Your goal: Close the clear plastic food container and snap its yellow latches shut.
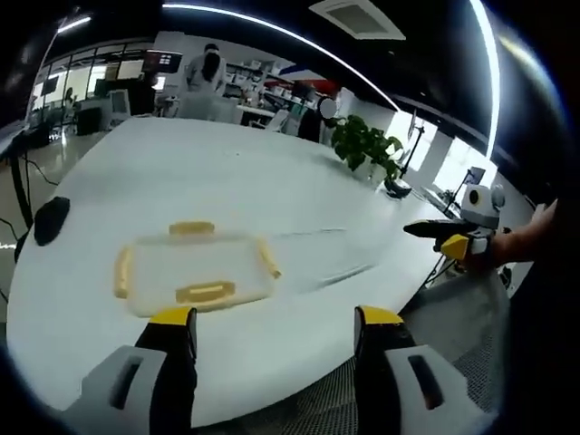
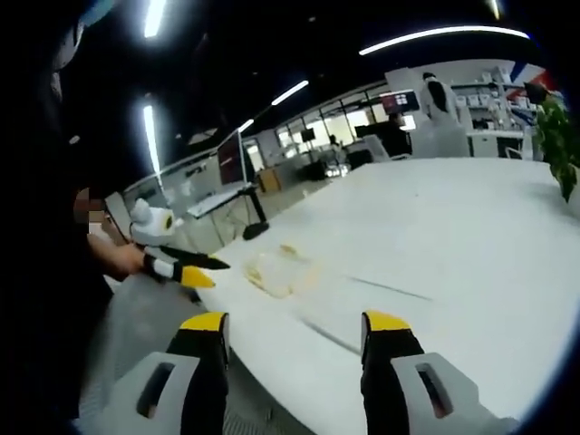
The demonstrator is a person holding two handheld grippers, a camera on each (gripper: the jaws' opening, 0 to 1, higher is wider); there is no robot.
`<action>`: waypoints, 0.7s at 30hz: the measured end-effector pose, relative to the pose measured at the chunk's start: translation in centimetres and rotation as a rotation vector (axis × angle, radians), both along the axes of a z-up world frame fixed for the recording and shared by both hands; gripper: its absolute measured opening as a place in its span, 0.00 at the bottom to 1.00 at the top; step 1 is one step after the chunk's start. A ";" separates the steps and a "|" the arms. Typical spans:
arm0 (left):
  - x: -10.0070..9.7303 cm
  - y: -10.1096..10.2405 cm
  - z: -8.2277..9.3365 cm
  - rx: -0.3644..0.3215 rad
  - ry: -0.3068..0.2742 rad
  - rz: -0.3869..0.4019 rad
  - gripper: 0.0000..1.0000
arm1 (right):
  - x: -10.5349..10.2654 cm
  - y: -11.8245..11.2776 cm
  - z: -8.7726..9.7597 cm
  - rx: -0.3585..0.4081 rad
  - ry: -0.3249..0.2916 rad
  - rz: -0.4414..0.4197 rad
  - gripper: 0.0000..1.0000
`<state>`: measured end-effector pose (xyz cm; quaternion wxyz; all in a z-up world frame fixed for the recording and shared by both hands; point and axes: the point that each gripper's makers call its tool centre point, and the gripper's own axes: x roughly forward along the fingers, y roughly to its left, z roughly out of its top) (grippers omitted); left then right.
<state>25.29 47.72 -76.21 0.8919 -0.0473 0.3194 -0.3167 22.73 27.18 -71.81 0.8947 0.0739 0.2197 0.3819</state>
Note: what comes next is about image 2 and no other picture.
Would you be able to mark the ceiling light strip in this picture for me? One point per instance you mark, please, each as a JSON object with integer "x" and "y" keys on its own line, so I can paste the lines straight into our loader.
{"x": 290, "y": 93}
{"x": 151, "y": 140}
{"x": 154, "y": 18}

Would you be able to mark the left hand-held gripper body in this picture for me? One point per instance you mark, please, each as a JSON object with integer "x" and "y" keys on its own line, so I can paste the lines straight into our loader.
{"x": 151, "y": 226}

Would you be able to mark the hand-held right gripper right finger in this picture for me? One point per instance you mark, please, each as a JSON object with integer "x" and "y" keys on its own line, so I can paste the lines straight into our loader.
{"x": 389, "y": 389}

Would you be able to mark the white office chair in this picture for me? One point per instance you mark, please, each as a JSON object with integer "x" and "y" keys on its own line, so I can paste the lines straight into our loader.
{"x": 378, "y": 147}

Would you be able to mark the person's left hand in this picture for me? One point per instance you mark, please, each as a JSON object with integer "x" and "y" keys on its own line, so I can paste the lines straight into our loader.
{"x": 120, "y": 260}

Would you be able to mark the person's dark clothing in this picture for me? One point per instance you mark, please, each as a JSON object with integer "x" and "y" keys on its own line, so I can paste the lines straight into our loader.
{"x": 36, "y": 226}

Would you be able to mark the black monitor stand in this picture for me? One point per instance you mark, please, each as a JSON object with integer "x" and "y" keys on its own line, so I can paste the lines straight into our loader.
{"x": 256, "y": 217}

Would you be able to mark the long curved ceiling light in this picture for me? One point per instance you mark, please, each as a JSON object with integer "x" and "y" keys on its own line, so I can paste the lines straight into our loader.
{"x": 444, "y": 38}

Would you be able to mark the cardboard box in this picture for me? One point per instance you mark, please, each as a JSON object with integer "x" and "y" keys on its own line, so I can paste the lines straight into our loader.
{"x": 269, "y": 180}

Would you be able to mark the clear plastic bag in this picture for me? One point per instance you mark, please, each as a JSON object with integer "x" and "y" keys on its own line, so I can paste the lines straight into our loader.
{"x": 281, "y": 276}

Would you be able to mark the green potted plant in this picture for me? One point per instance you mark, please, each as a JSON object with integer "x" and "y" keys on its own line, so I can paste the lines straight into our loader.
{"x": 559, "y": 140}

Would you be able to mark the white side desk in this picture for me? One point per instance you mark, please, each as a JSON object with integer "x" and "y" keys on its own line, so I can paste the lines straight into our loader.
{"x": 215, "y": 201}

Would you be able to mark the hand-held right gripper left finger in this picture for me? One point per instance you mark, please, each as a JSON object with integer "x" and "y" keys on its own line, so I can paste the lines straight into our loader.
{"x": 199, "y": 389}

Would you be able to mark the red wall screen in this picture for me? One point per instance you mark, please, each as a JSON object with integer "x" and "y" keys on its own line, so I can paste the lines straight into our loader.
{"x": 399, "y": 102}

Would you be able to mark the computer monitor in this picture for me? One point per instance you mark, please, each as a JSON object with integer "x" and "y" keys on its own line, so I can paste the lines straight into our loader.
{"x": 231, "y": 158}

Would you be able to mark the white display shelf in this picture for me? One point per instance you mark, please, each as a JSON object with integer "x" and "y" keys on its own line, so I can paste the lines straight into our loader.
{"x": 494, "y": 99}

